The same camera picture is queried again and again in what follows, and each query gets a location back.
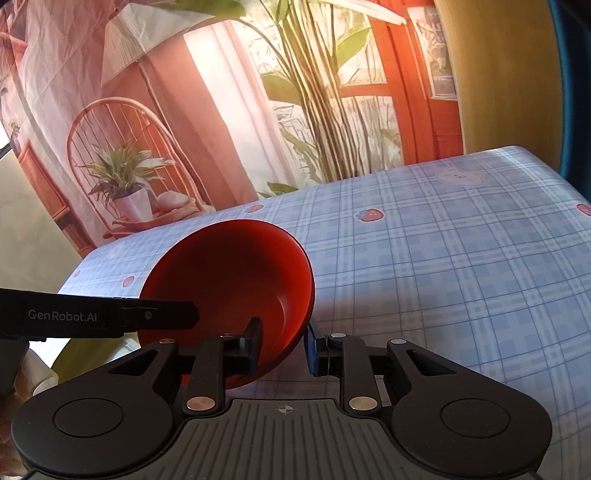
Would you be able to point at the printed wall tapestry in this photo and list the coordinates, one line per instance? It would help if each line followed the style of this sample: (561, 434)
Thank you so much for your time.
(231, 115)

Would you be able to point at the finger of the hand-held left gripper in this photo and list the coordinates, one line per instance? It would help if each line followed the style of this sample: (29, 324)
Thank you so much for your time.
(161, 316)

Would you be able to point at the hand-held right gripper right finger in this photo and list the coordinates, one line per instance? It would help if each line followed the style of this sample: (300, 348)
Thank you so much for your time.
(314, 353)

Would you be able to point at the plaid blue tablecloth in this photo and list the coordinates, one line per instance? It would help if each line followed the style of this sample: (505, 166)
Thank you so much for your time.
(438, 277)

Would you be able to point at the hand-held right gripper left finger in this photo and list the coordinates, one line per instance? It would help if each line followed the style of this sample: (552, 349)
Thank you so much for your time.
(251, 344)

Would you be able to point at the yellow wooden board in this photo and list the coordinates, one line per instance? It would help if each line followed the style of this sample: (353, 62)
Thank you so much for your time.
(498, 83)

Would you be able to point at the green plastic plate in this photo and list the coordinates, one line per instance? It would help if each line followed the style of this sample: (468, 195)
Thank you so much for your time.
(83, 360)

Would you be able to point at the person's left hand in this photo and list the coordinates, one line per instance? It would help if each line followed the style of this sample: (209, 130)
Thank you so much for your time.
(39, 376)

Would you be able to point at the red plastic bowl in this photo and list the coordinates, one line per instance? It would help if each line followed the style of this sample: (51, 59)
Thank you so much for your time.
(231, 277)

